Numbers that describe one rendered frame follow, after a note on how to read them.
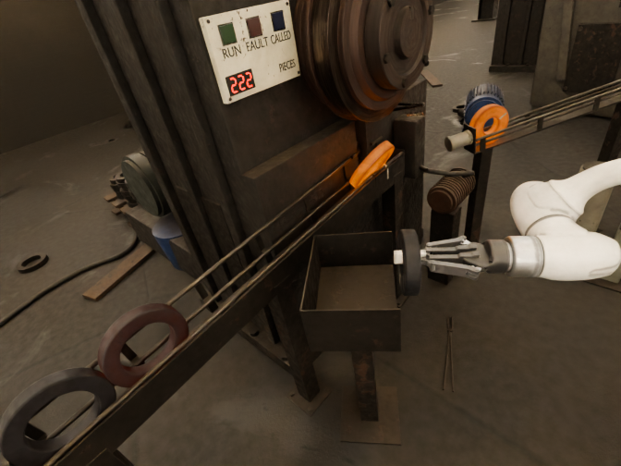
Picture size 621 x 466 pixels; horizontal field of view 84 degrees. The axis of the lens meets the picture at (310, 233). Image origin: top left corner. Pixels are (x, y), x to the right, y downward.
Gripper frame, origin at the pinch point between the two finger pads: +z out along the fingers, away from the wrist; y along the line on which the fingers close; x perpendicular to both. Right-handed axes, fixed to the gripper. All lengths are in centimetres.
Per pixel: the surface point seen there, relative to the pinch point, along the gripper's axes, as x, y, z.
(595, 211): -33, 66, -80
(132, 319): 3, -22, 56
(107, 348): 0, -27, 60
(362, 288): -12.6, 2.1, 10.9
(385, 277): -12.0, 5.7, 4.9
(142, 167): -15, 90, 124
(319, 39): 42, 34, 20
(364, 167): 5.1, 36.7, 10.0
